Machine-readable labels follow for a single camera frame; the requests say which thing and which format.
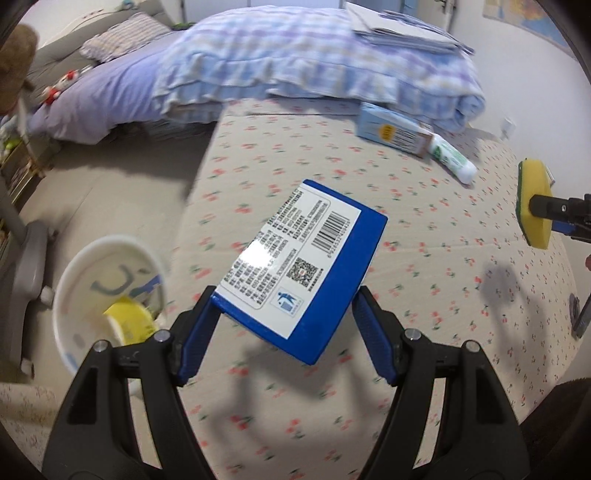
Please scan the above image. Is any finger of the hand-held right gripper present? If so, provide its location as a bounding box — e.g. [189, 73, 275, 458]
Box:
[530, 195, 591, 241]

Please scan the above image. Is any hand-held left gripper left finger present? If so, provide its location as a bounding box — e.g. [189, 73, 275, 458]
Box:
[41, 285, 225, 480]

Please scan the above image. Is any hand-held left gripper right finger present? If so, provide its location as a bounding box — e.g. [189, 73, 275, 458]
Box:
[353, 285, 529, 480]

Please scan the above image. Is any yellow sponge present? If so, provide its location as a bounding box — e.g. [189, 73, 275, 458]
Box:
[517, 158, 555, 247]

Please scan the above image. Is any yellow paper bowl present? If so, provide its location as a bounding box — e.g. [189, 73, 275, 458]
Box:
[102, 296, 160, 346]

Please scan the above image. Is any blue box with white label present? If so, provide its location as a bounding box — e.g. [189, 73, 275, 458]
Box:
[210, 179, 389, 366]

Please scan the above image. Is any white plastic bin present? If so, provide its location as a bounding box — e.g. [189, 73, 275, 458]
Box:
[52, 234, 169, 377]

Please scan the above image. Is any cherry print bed sheet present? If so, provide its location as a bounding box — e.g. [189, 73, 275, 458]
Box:
[171, 99, 575, 480]

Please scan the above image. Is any white and green tube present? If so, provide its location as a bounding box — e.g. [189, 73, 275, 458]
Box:
[428, 133, 478, 185]

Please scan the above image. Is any grey chair base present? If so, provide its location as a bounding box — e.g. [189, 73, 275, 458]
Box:
[0, 220, 58, 374]

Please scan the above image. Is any light blue carton box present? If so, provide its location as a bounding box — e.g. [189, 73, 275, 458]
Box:
[355, 102, 435, 158]

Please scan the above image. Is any pale patterned rug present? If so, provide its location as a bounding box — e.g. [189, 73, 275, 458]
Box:
[0, 381, 70, 480]

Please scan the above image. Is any dark cloth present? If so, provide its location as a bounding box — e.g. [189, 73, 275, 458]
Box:
[519, 376, 591, 480]

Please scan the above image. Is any purple bed sheet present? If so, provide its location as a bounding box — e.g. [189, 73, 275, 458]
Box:
[28, 44, 222, 144]

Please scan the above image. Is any small red white toy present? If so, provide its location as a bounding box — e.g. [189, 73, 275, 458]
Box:
[39, 69, 79, 107]

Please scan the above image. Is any blue checked blanket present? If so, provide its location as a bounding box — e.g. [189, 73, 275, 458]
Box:
[152, 7, 486, 134]

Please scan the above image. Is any plaid pillow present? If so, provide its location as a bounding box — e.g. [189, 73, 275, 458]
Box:
[81, 12, 171, 63]

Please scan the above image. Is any grey upholstered headboard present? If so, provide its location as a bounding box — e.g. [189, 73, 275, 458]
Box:
[25, 0, 181, 88]

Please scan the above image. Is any brown stuffed toy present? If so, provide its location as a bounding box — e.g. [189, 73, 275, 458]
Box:
[0, 24, 40, 116]

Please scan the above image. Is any wall map poster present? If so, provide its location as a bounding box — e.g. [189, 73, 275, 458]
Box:
[482, 0, 578, 58]

